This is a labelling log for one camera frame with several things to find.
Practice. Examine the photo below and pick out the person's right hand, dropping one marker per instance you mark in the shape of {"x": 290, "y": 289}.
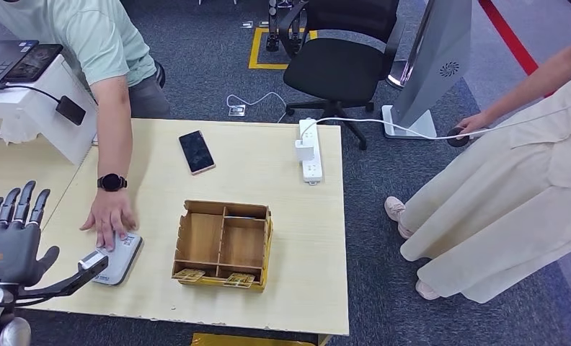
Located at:
{"x": 472, "y": 123}

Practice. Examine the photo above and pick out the person's left hand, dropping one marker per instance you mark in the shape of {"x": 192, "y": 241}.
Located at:
{"x": 109, "y": 215}

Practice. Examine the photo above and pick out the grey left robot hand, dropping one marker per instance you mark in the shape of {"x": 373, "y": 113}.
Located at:
{"x": 8, "y": 253}

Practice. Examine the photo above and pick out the black round object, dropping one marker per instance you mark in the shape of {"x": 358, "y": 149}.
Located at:
{"x": 455, "y": 141}

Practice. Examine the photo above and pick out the wooden organizer box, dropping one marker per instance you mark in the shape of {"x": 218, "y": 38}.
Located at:
{"x": 204, "y": 239}

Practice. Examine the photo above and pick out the person's left forearm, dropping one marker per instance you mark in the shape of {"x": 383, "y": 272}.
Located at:
{"x": 116, "y": 138}

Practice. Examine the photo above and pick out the person's right forearm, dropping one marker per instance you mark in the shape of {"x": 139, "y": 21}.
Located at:
{"x": 538, "y": 76}

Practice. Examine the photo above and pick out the person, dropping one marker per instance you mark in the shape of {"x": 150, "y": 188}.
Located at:
{"x": 75, "y": 38}
{"x": 505, "y": 200}

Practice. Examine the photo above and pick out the black wristwatch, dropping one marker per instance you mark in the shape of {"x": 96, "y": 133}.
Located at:
{"x": 112, "y": 182}

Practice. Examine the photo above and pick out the silver standing kiosk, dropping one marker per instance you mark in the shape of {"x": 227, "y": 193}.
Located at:
{"x": 433, "y": 57}

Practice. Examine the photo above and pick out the chrome curved stand foot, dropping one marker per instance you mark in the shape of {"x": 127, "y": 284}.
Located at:
{"x": 396, "y": 76}

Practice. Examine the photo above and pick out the red floor tape line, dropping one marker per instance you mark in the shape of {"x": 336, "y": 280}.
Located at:
{"x": 509, "y": 38}

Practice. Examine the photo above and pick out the black power adapter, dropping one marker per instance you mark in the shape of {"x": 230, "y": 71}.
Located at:
{"x": 71, "y": 111}

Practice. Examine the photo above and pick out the pale pink sneaker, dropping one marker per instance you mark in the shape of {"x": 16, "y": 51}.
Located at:
{"x": 426, "y": 290}
{"x": 394, "y": 210}

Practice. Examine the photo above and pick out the white crumpled tissue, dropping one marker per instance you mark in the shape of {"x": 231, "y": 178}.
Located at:
{"x": 18, "y": 131}

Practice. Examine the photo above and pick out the black office chair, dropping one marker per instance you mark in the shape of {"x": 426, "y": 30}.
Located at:
{"x": 335, "y": 67}

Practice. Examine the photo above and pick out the silver floor socket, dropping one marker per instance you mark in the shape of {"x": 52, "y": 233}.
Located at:
{"x": 237, "y": 111}

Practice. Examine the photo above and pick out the white power strip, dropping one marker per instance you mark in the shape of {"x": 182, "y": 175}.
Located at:
{"x": 312, "y": 171}

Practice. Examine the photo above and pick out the white charger plug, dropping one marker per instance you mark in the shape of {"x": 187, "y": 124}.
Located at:
{"x": 303, "y": 150}

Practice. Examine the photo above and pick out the black tablet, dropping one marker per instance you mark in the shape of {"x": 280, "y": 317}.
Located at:
{"x": 32, "y": 62}

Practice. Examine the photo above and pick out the yellow plastic sheet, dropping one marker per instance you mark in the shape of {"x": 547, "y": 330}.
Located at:
{"x": 247, "y": 340}

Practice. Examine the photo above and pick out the black metal stand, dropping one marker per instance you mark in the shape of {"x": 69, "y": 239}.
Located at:
{"x": 272, "y": 28}

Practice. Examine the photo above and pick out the yellow floor tape square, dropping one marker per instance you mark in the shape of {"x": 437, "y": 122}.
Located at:
{"x": 253, "y": 48}

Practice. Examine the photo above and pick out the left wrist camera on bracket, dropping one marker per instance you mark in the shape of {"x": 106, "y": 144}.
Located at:
{"x": 92, "y": 261}

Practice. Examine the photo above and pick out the black smartphone pink frame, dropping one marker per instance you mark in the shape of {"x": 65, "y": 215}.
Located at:
{"x": 197, "y": 153}

